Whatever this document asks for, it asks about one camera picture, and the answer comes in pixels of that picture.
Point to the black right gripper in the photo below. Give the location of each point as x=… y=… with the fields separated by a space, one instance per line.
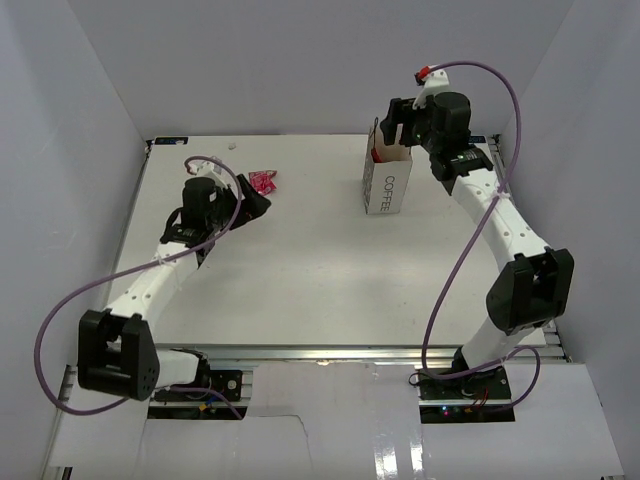
x=401 y=111

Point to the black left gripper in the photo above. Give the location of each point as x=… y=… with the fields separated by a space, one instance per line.
x=252 y=207

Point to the red snack packet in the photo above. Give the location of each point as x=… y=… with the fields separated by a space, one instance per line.
x=263 y=181
x=375 y=155

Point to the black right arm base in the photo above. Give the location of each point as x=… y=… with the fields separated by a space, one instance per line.
x=480 y=398

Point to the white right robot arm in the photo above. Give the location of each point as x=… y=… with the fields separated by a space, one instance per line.
x=534 y=279

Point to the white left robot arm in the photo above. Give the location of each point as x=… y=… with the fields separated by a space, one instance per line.
x=117 y=354

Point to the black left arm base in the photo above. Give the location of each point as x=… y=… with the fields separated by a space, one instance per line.
x=227 y=382

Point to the grey white coffee paper bag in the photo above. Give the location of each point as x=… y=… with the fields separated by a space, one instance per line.
x=384 y=184

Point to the blue label left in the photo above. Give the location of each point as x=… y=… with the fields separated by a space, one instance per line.
x=170 y=141

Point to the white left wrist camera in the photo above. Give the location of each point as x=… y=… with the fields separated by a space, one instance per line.
x=214 y=171

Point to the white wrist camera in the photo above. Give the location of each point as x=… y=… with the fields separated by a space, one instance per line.
x=432 y=82
x=214 y=171

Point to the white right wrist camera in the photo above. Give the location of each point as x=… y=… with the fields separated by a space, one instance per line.
x=432 y=82

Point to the aluminium table edge rail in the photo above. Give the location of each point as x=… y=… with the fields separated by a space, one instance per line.
x=299 y=352

